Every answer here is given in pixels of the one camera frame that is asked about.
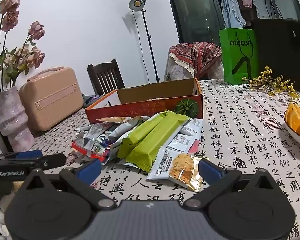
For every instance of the orange cardboard box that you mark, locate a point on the orange cardboard box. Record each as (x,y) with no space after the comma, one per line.
(140,105)

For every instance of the red patterned blanket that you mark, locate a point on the red patterned blanket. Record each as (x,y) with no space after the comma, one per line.
(195,55)

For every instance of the yellow flower branch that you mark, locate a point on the yellow flower branch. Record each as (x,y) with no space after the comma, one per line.
(266,73)

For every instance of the red snack packet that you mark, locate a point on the red snack packet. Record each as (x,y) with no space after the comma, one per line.
(90,152)

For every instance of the hanging blue garment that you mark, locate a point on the hanging blue garment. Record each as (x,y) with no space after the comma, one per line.
(230,5)

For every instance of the green snack packet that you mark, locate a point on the green snack packet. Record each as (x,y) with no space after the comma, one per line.
(155,145)
(142,130)

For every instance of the white cracker snack packet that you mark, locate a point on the white cracker snack packet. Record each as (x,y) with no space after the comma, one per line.
(165,165)

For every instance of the black paper bag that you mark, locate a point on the black paper bag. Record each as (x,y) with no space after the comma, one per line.
(277,50)

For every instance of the dark wooden chair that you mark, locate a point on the dark wooden chair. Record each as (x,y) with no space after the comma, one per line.
(105,77)

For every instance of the hanging white garment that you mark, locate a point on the hanging white garment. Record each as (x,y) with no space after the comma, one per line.
(261,5)

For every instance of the studio light on stand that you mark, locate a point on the studio light on stand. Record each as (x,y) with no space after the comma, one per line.
(136,3)

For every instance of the person's left forearm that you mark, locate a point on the person's left forearm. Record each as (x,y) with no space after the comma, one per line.
(0,212)

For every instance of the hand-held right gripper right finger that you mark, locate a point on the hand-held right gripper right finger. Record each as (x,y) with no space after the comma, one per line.
(210,171)

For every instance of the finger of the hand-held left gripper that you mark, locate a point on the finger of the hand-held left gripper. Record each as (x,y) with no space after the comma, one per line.
(27,154)
(52,159)

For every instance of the tan snack packet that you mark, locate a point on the tan snack packet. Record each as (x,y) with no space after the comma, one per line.
(112,119)

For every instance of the small white sachet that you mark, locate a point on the small white sachet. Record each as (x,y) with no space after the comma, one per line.
(180,141)
(191,128)

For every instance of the green paper bag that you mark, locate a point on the green paper bag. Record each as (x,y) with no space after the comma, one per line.
(240,62)

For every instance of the pink ribbed suitcase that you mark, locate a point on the pink ribbed suitcase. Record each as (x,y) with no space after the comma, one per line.
(52,97)

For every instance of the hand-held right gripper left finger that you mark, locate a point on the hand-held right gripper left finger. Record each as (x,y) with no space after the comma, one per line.
(88,171)

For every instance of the grey purple pouch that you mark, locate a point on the grey purple pouch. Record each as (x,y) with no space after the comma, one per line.
(90,101)

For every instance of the sliding glass door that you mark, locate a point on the sliding glass door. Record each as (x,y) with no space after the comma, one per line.
(195,12)

